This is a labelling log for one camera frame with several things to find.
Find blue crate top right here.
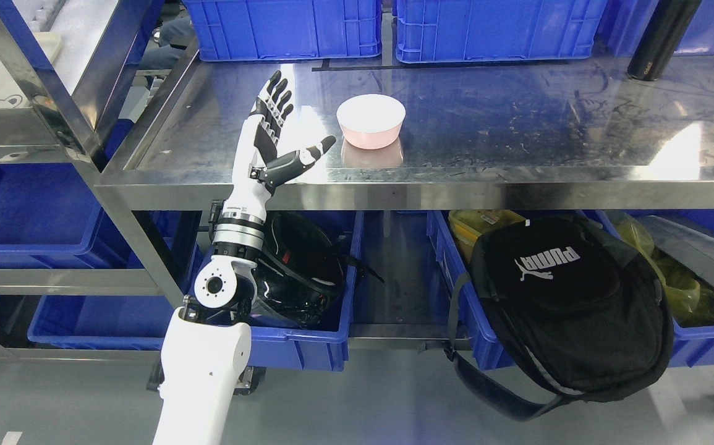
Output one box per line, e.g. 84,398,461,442
394,1,606,63

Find blue bin under backpack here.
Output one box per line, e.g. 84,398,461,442
427,210,714,371

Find yellow food container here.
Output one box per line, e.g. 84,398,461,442
448,210,525,264

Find blue crate top left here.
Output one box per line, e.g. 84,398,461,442
184,1,383,62

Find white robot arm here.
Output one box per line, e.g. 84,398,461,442
153,198,266,444

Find yellow plastic bag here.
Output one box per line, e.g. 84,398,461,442
606,210,701,326

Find blue bin left shelf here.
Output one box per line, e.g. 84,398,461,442
0,164,130,269

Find blue bin holding helmet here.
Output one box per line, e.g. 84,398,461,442
202,211,364,371

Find black motorcycle helmet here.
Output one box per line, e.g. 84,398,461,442
247,211,385,329

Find pink plastic bowl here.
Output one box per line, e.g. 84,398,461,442
335,93,407,150

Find black Puma backpack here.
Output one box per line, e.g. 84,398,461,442
443,214,675,422

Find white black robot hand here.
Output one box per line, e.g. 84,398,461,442
224,70,337,221

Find steel shelf rack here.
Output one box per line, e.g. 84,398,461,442
0,0,714,409

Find black thermos bottle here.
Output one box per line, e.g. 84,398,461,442
626,1,702,82

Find blue crate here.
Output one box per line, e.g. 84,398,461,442
184,1,383,62
394,1,606,63

